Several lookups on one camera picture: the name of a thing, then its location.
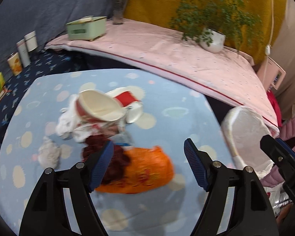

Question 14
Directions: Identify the white tissue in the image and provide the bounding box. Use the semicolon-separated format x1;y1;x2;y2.
38;136;61;169

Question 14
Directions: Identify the dark red velvet scrunchie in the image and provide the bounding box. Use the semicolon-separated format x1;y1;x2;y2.
82;135;131;189

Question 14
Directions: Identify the orange plastic bag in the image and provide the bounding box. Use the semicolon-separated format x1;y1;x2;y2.
96;146;175;194

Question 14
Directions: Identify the red white paper bowl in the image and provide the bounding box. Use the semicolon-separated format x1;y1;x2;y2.
75;89;126;123

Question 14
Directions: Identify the red white paper cup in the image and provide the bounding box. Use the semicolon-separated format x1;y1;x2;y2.
106;86;143;124

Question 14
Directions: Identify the white lined trash bin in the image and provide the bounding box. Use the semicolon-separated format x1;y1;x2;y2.
221;106;274;179

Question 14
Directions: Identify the pink puffer jacket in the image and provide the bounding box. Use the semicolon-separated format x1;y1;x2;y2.
261;117;295;188

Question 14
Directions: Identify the red cushion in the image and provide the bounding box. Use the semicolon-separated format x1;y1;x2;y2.
266;90;282;127

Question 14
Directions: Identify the pink water dispenser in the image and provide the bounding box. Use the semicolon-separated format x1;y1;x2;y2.
257;56;286;91

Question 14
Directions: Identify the blue planet pattern tablecloth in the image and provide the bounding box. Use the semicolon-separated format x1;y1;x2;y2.
0;69;232;235

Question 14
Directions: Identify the pink bedding mat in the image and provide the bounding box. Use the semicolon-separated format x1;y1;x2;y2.
45;20;279;137

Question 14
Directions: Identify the beige curtain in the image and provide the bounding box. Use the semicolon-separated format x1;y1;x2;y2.
271;0;295;119

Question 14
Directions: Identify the navy floral cloth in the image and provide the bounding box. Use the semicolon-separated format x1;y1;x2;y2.
0;48;89;153

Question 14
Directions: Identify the mustard yellow blanket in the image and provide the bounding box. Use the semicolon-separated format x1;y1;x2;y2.
123;0;288;66

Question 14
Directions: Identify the green plant in white pot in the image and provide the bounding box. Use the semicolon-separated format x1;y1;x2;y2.
169;0;263;50

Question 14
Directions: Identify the white tall tube bottle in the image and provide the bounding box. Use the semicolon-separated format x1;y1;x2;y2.
16;39;31;68

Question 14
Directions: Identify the white jar with lid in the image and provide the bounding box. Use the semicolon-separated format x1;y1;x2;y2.
24;30;38;52

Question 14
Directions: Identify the mint green tissue box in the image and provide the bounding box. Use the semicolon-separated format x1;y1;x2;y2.
66;16;107;41

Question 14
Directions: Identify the blue blanket backdrop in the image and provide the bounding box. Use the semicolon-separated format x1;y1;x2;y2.
0;0;111;79

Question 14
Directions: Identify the white cable with switch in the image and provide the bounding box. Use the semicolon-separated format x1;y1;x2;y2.
264;0;275;62

